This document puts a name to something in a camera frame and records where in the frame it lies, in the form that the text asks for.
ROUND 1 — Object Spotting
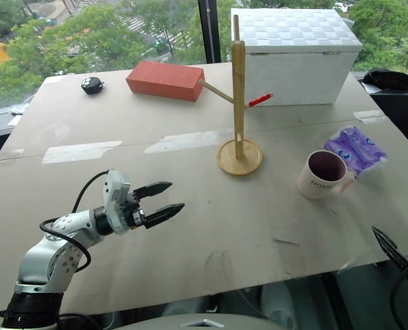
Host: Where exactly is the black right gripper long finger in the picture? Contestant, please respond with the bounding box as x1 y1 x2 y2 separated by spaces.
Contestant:
372 225 408 270

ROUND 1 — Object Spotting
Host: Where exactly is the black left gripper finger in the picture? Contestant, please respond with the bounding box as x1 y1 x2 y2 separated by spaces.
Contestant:
144 202 185 230
133 181 174 200

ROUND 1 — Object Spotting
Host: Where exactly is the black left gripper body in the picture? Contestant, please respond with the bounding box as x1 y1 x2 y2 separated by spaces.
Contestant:
120 190 148 231

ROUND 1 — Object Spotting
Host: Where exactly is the wooden mug tree stand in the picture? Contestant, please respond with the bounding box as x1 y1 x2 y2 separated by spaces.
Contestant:
198 14 275 176

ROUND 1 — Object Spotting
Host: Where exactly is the purple tissue pack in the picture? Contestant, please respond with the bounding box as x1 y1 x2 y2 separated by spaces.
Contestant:
323 126 389 180

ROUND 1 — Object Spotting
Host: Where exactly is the white pink-lined mug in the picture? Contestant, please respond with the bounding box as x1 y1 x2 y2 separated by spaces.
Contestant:
296 149 355 201

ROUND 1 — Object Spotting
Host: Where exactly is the dark side cabinet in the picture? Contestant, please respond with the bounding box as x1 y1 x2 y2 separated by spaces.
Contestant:
359 71 408 162

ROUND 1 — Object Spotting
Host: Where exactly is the red brick block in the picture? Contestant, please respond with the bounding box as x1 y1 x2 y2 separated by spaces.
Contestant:
125 60 205 103

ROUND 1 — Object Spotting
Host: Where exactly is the black round gadget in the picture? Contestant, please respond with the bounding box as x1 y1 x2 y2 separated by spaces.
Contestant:
80 76 106 96

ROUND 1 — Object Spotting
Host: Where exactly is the black cloth bundle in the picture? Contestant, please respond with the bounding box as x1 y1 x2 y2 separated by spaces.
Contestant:
361 67 408 91

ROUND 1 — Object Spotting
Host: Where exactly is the white foam box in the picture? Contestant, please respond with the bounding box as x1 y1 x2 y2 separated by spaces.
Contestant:
230 8 364 107

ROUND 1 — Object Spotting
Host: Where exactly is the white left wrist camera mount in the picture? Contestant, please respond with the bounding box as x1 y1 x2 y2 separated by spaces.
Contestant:
102 169 132 236

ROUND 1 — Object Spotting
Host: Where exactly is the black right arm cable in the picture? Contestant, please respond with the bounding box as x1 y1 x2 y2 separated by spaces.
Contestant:
389 252 408 330

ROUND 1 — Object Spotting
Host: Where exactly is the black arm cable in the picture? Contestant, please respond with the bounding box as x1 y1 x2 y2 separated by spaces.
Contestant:
39 169 110 273
389 252 408 330

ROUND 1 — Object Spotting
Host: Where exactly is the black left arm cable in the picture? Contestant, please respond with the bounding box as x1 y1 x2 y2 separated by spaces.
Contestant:
39 169 110 273

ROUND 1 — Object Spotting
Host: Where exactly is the black window frame post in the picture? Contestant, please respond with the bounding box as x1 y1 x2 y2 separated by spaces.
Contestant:
197 0 220 64

